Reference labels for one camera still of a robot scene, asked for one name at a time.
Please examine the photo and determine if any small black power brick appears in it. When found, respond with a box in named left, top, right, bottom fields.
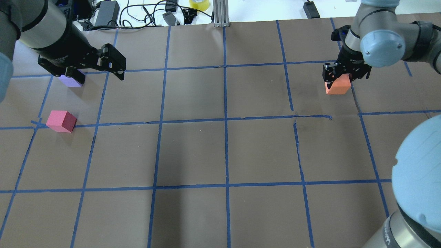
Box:
left=303, top=0, right=321, bottom=19

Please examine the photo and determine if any orange foam cube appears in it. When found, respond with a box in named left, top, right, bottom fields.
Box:
left=325, top=74, right=351, bottom=95

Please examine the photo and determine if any purple foam cube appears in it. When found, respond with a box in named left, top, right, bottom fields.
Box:
left=58, top=70, right=85, bottom=87

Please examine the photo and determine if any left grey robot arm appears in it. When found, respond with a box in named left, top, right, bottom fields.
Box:
left=0, top=0, right=126, bottom=100

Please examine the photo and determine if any black power adapter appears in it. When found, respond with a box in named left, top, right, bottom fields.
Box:
left=94, top=0, right=120, bottom=27

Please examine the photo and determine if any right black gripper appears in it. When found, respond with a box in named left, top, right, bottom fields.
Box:
left=322, top=48, right=372, bottom=90

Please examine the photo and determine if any aluminium frame post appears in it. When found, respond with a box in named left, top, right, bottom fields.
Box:
left=213, top=0, right=230, bottom=27

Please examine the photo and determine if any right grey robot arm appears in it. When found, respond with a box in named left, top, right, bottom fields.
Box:
left=322, top=0, right=441, bottom=248

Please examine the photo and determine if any yellow tape roll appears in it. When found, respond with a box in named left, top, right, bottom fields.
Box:
left=189, top=0, right=210, bottom=11

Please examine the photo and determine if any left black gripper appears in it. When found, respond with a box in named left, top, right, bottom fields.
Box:
left=37, top=24, right=126, bottom=84

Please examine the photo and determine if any pink foam cube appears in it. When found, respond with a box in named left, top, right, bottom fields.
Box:
left=45, top=110, right=77, bottom=133

